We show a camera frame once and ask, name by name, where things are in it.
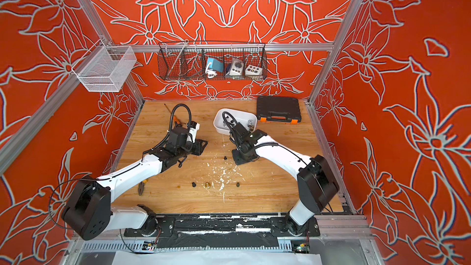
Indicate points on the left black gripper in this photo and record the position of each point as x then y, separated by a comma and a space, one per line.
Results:
199, 146

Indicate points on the white dotted cube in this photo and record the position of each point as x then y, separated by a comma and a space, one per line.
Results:
253, 71

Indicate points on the yellow handled pliers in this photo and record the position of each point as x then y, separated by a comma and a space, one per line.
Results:
141, 187

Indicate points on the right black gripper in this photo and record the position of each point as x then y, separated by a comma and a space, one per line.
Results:
237, 160

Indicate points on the black orange tool case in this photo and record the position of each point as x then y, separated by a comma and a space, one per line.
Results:
277, 108

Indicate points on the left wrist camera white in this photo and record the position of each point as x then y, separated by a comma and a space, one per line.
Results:
193, 128

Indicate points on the teal white device in basket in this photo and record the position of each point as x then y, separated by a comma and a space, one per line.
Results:
214, 68

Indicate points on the white rectangular storage box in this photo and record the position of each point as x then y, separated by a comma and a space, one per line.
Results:
240, 116

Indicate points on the orange handled screwdriver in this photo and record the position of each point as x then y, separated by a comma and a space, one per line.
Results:
175, 120

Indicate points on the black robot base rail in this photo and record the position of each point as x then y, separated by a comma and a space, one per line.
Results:
249, 231

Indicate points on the silver chess knight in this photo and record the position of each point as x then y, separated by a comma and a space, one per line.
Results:
251, 125

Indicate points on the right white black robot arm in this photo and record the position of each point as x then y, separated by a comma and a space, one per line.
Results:
317, 185

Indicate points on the clear plastic wall bin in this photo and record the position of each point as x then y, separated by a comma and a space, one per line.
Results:
104, 71

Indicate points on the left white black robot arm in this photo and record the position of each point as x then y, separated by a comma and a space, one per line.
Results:
89, 210

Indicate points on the black wire wall basket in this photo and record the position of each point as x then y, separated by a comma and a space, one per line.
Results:
184, 61

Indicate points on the white round-button device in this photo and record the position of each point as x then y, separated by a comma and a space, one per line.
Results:
236, 68

